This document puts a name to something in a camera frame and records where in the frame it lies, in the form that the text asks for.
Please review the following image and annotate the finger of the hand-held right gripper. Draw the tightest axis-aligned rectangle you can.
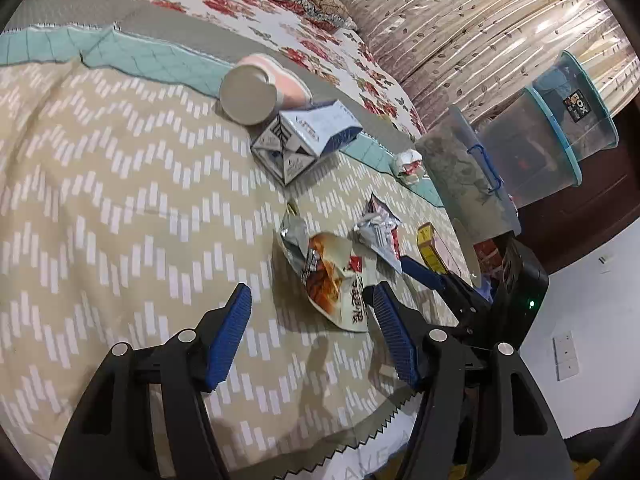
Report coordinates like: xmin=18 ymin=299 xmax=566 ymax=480
xmin=399 ymin=255 xmax=493 ymax=346

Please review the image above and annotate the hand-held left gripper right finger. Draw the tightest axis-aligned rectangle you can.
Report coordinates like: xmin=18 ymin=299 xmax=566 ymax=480
xmin=371 ymin=280 xmax=571 ymax=480

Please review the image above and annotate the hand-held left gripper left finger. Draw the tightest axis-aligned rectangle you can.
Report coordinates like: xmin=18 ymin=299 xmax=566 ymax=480
xmin=50 ymin=282 xmax=253 ymax=480

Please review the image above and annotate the brown yellow cardboard box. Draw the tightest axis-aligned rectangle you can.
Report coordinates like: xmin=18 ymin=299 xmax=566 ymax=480
xmin=417 ymin=223 xmax=453 ymax=275

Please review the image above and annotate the silver red snack wrapper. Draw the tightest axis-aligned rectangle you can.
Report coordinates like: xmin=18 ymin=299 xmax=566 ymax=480
xmin=352 ymin=193 xmax=403 ymax=275

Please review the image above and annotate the orange snack bag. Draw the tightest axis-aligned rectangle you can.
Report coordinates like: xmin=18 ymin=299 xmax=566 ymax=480
xmin=274 ymin=204 xmax=382 ymax=333

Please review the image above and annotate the white paper wrapper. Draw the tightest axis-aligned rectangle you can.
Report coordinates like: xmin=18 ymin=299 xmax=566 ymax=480
xmin=392 ymin=149 xmax=426 ymax=186

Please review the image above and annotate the blue white drink carton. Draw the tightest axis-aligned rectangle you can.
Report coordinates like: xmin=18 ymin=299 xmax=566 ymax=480
xmin=250 ymin=100 xmax=364 ymax=189

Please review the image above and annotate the pink plastic cup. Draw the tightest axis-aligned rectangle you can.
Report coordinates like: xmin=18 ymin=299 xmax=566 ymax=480
xmin=218 ymin=53 xmax=313 ymax=126

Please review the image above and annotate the dark wooden cabinet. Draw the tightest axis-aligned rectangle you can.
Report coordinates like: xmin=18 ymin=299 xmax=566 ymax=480
xmin=510 ymin=105 xmax=640 ymax=276

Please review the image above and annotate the clear storage box blue lid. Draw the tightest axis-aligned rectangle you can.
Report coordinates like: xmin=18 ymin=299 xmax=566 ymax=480
xmin=414 ymin=105 xmax=523 ymax=238

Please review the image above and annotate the clear storage box teal lid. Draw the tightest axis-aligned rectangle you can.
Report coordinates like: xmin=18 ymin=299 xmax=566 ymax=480
xmin=531 ymin=50 xmax=620 ymax=162
xmin=477 ymin=86 xmax=584 ymax=209

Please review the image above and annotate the leaf print curtain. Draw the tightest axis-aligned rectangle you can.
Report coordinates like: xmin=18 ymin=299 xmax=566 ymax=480
xmin=315 ymin=0 xmax=640 ymax=126

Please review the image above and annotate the white floral bedsheet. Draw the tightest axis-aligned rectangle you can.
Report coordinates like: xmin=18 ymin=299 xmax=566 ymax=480
xmin=120 ymin=0 xmax=426 ymax=143

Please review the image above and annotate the white wall outlet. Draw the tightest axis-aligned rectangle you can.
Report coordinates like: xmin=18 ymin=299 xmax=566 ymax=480
xmin=551 ymin=331 xmax=581 ymax=382

